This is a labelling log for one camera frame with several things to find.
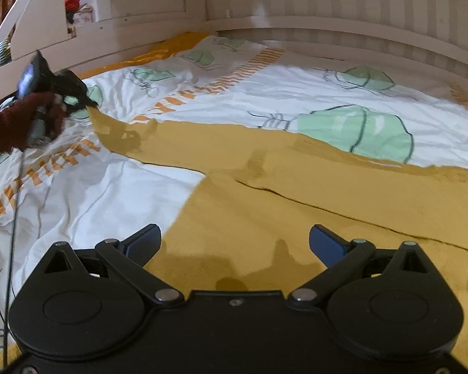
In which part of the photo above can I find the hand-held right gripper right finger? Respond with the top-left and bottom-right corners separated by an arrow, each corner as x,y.
289,225 -> 427,304

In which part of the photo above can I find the white leaf print duvet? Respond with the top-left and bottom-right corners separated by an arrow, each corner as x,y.
0,35 -> 468,363

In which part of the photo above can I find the black white striped cloth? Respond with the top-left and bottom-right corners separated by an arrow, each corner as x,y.
0,31 -> 15,71

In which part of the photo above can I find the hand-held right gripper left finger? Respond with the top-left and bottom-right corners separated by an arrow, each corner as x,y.
43,224 -> 181,304

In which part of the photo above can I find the mustard yellow knit garment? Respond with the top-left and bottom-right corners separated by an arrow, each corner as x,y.
0,105 -> 468,374

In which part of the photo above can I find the yellow bed sheet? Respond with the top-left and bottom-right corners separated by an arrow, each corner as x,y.
76,31 -> 213,80

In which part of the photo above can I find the person's left hand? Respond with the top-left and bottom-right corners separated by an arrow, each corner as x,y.
0,93 -> 66,154

